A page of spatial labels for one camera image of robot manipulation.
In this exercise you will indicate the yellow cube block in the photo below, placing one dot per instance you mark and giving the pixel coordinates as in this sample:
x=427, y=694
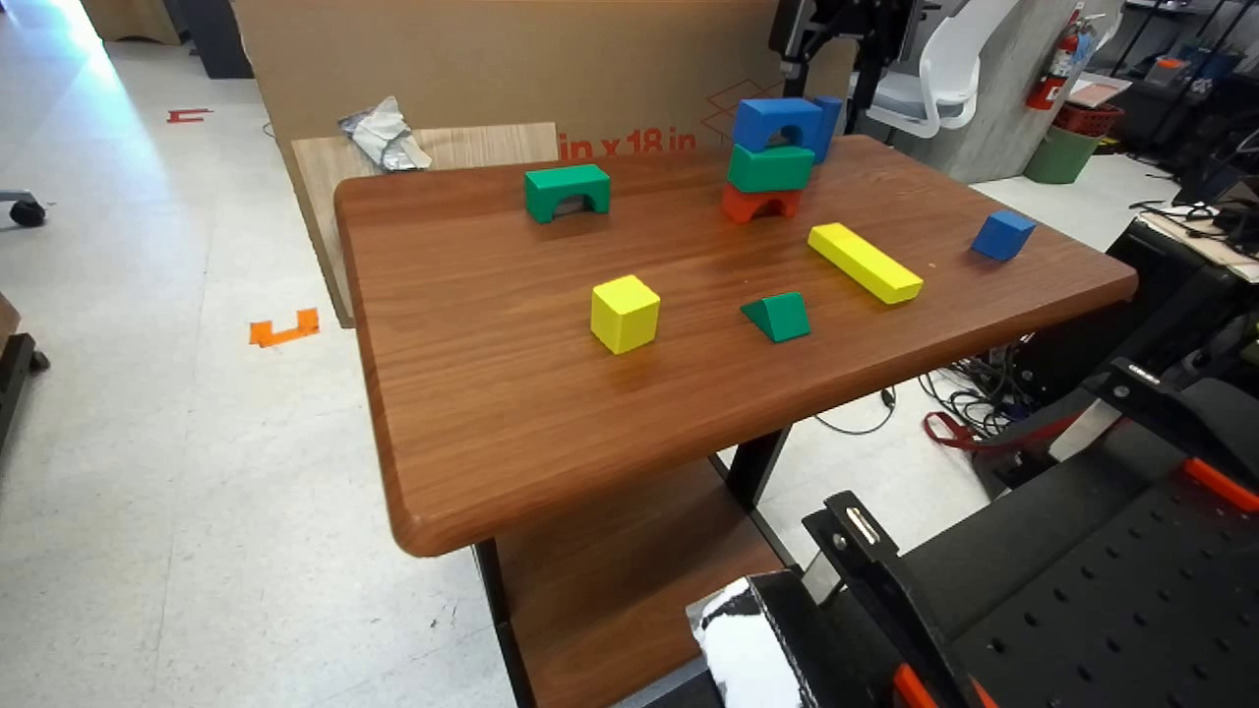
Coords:
x=622, y=314

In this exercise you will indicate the green triangular wedge block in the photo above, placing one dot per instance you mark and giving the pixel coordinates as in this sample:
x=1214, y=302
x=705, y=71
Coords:
x=781, y=316

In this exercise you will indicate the orange arch block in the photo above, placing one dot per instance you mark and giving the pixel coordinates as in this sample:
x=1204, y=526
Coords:
x=752, y=208

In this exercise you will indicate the green arch block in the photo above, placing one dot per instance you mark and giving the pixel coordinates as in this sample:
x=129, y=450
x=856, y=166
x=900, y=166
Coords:
x=550, y=190

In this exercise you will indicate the green stacked block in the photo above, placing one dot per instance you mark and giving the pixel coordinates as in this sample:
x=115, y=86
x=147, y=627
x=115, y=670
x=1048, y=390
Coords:
x=769, y=170

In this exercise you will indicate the long yellow rectangular block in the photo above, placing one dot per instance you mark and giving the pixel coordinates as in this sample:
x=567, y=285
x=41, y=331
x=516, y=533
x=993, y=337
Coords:
x=866, y=265

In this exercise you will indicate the blue arch block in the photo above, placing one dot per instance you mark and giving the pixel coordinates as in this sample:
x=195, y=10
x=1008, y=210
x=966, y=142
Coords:
x=787, y=125

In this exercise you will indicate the blue cube block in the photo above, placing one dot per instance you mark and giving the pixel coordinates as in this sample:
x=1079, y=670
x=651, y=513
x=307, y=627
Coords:
x=1003, y=239

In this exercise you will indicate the lower wooden shelf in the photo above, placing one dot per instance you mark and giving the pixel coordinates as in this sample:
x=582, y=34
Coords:
x=587, y=605

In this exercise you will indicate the large cardboard box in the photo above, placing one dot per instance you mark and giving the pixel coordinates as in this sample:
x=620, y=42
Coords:
x=610, y=78

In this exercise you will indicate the crumpled grey plastic bag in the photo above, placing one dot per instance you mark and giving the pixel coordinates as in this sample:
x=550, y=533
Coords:
x=389, y=141

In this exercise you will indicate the orange floor tape marker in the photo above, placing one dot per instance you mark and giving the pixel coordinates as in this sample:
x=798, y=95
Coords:
x=296, y=329

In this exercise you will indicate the black orange clamp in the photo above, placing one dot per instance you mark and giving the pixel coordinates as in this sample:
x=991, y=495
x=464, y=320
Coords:
x=870, y=567
x=1211, y=417

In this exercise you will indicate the green bucket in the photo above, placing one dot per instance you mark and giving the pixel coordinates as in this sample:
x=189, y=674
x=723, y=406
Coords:
x=1060, y=155

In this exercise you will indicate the red fire extinguisher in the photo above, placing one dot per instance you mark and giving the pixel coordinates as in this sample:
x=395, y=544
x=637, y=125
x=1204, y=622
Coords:
x=1060, y=63

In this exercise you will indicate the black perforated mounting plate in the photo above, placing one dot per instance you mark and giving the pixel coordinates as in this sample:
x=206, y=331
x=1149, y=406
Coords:
x=1114, y=580

